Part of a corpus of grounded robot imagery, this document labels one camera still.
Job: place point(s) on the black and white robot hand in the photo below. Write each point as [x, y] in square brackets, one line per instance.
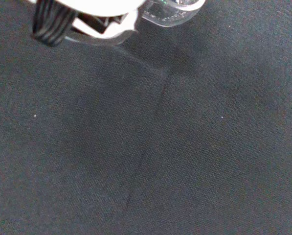
[116, 22]

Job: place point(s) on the black cloth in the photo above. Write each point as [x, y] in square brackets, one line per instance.
[145, 137]

